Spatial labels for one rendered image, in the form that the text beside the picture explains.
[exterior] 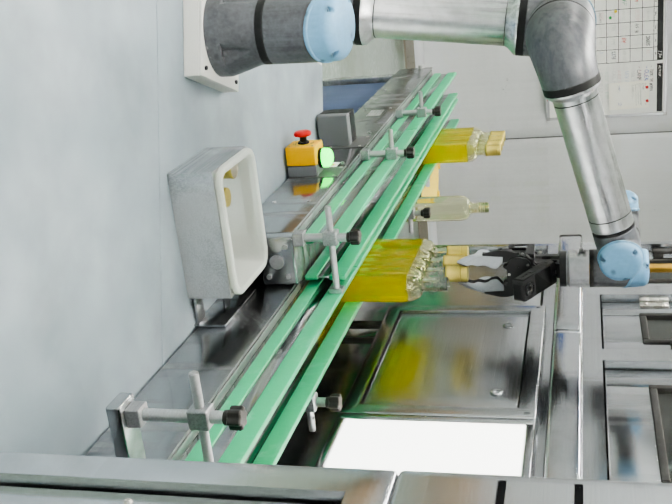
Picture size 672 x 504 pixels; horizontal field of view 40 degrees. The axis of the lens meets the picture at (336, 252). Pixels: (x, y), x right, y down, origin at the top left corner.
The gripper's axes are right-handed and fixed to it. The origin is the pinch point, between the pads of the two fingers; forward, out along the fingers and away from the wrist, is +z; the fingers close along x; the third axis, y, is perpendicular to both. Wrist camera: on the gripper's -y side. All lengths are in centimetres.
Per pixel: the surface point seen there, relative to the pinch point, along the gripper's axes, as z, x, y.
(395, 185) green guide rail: 21.3, 6.5, 42.6
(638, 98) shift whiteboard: -64, -84, 577
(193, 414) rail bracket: 21, 16, -85
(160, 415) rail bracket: 26, 15, -84
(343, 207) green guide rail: 24.4, 13.5, 3.4
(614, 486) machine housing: -26, 22, -105
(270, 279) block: 33.5, 7.2, -20.5
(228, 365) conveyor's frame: 30, 6, -53
